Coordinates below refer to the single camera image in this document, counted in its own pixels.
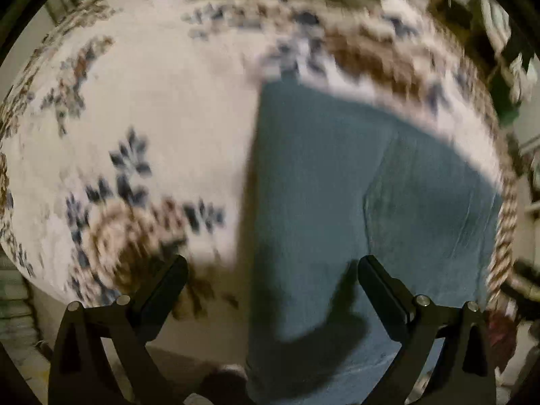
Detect blue denim pants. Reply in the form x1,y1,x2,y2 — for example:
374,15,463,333
247,79,503,404

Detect floral fleece bed blanket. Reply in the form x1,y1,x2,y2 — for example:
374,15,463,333
1,0,515,352

